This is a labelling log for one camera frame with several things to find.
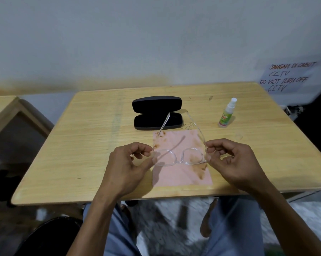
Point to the black door panel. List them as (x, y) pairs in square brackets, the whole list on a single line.
[(317, 125)]

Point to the person's bare foot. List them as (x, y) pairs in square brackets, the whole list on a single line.
[(207, 218)]

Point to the black round stool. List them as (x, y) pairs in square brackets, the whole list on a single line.
[(48, 237)]

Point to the black glasses case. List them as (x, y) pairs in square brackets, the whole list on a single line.
[(156, 103)]

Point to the wooden side table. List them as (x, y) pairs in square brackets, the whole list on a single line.
[(3, 109)]

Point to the person's right hand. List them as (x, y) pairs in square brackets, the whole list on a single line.
[(237, 165)]

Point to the small green label spray bottle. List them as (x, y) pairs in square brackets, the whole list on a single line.
[(225, 117)]

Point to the clear frame eyeglasses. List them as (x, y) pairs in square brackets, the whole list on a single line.
[(189, 154)]

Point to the person's left forearm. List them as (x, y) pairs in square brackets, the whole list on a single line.
[(93, 226)]

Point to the person's right forearm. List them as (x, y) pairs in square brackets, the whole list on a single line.
[(285, 223)]

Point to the person's left hand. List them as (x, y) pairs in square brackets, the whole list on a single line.
[(123, 173)]

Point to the handwritten paper wall sign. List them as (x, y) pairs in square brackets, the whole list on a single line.
[(285, 77)]

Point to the person's blue trousers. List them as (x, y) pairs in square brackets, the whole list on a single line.
[(229, 226)]

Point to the pink cleaning cloth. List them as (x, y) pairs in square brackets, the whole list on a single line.
[(181, 175)]

